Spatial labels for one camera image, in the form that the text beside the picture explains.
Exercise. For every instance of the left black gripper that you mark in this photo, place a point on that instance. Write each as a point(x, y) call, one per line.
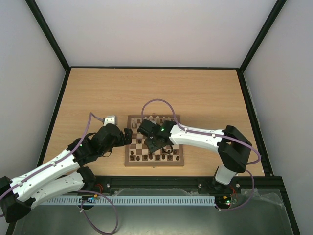
point(122, 141)

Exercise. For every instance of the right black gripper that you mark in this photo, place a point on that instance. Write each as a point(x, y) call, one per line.
point(153, 142)

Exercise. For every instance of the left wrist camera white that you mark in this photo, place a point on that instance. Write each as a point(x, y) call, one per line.
point(112, 119)

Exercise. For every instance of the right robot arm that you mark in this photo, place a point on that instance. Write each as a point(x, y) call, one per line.
point(231, 145)

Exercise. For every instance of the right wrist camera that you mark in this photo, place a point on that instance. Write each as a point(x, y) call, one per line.
point(148, 128)

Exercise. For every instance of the black aluminium frame rail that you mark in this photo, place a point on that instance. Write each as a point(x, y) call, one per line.
point(202, 185)

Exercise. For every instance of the light blue cable duct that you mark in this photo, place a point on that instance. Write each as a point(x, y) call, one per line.
point(133, 201)

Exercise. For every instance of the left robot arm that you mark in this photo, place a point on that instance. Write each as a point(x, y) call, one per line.
point(65, 173)

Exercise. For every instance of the wooden chess board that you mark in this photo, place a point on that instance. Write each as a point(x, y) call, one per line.
point(142, 157)

